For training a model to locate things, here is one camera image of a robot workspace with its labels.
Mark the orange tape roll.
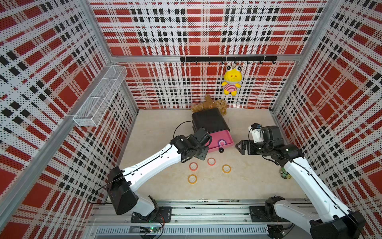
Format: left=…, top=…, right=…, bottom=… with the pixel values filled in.
left=222, top=164, right=232, bottom=174
left=188, top=174, right=198, bottom=184

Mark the white wire mesh basket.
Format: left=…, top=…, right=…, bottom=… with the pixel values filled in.
left=73, top=65, right=127, bottom=127

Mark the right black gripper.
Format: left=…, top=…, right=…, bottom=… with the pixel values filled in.
left=236, top=139, right=272, bottom=156

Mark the black drawer cabinet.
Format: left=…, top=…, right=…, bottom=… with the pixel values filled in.
left=192, top=108, right=230, bottom=140

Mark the purple tape roll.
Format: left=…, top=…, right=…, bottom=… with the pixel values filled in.
left=218, top=139, right=226, bottom=146

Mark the red tape roll left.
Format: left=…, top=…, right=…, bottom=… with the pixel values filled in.
left=189, top=162, right=198, bottom=171

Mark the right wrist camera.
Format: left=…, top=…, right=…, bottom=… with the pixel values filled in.
left=248, top=123, right=264, bottom=143

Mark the black hook rail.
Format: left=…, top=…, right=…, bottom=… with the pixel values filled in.
left=180, top=56, right=278, bottom=63

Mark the orange tape roll left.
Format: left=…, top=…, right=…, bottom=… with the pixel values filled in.
left=188, top=174, right=198, bottom=184

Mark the orange tape roll right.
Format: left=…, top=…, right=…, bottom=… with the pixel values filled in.
left=222, top=164, right=232, bottom=174

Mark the green circuit board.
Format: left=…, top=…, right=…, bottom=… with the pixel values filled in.
left=139, top=226, right=161, bottom=234

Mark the yellow frog plush toy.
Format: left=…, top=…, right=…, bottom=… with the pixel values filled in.
left=222, top=65, right=242, bottom=96

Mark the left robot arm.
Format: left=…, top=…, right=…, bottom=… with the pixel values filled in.
left=106, top=128, right=212, bottom=217

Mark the small green toy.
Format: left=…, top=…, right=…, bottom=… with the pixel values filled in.
left=279, top=167, right=291, bottom=179

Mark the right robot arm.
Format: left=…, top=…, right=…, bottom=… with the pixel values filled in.
left=235, top=123, right=366, bottom=239

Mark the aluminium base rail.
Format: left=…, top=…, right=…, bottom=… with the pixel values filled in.
left=83, top=199, right=298, bottom=239

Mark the red tape roll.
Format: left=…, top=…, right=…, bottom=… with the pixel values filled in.
left=207, top=158, right=216, bottom=166
left=189, top=162, right=198, bottom=171

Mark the brown teddy bear plush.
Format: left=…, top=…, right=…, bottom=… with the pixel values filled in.
left=192, top=94, right=227, bottom=116

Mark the red tape roll right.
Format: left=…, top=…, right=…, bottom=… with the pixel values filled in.
left=207, top=158, right=216, bottom=166

